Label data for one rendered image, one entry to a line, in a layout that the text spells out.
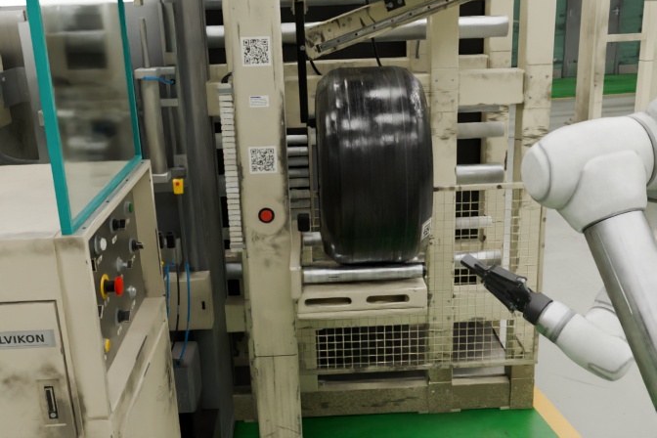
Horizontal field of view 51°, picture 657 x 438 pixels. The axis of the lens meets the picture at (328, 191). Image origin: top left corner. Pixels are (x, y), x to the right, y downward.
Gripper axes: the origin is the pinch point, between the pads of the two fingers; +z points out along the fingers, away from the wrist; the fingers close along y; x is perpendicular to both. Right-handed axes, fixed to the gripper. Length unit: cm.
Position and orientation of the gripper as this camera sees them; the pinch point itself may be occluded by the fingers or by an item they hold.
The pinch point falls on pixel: (474, 265)
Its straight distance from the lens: 179.3
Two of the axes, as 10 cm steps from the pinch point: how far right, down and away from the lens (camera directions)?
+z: -7.1, -5.1, 4.9
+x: 7.1, -5.2, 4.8
